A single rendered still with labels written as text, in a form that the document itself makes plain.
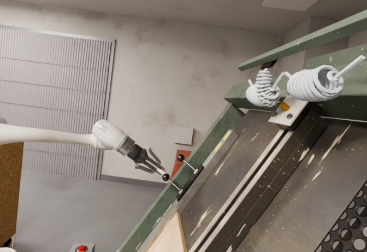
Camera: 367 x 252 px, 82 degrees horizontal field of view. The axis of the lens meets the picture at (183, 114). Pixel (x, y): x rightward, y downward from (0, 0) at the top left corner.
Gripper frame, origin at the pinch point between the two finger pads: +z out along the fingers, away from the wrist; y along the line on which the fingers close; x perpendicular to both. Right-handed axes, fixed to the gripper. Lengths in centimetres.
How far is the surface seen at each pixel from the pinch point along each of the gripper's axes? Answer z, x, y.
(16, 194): -84, -140, 150
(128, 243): 12, -12, 48
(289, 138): 9, 56, -41
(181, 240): 13.8, 32.1, 8.7
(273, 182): 13, 56, -29
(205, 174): 13.9, 12.3, -13.6
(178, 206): 13.2, 12.2, 5.8
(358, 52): 36, 17, -103
